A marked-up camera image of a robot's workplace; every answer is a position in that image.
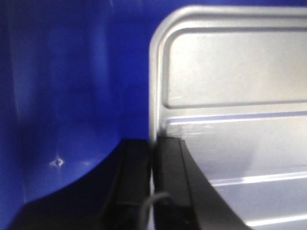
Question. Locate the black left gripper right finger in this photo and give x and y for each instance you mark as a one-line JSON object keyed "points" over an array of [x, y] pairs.
{"points": [[193, 203]]}

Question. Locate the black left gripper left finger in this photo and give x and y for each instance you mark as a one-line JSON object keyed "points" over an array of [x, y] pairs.
{"points": [[108, 197]]}

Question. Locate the silver metal tray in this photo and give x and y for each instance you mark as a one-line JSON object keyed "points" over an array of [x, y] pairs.
{"points": [[231, 81]]}

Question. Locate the blue target box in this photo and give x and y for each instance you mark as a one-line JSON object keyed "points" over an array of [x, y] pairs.
{"points": [[74, 82]]}

